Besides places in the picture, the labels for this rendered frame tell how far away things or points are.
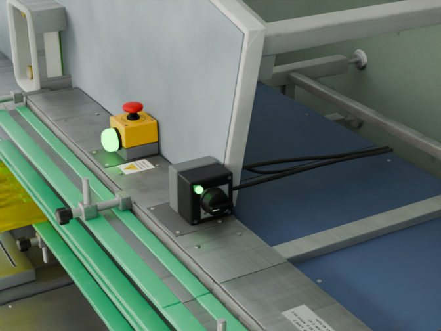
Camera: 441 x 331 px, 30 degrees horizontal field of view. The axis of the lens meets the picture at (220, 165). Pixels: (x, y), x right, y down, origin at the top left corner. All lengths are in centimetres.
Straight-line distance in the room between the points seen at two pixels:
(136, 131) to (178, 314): 50
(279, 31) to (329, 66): 84
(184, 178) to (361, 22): 40
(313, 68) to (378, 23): 70
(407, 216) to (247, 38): 42
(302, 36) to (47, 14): 79
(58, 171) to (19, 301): 32
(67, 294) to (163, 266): 52
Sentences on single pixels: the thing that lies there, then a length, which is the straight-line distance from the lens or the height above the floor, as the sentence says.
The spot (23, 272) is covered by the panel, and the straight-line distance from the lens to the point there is 179.
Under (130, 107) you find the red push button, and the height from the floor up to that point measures 80.
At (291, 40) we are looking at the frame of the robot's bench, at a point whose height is 63.
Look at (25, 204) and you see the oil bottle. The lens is 174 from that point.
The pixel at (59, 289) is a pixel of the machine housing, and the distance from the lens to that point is 179.
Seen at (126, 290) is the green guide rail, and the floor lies 95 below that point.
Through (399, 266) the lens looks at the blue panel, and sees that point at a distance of 131.
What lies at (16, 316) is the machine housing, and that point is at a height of 105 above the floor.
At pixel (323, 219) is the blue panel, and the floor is 61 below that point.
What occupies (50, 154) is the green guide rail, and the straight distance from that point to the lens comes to 168.
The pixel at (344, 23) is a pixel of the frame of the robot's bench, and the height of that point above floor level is 53.
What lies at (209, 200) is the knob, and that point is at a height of 81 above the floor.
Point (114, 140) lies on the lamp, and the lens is 157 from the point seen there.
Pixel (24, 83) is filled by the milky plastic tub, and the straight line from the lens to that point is 213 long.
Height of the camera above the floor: 137
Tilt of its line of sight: 27 degrees down
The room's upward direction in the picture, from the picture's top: 104 degrees counter-clockwise
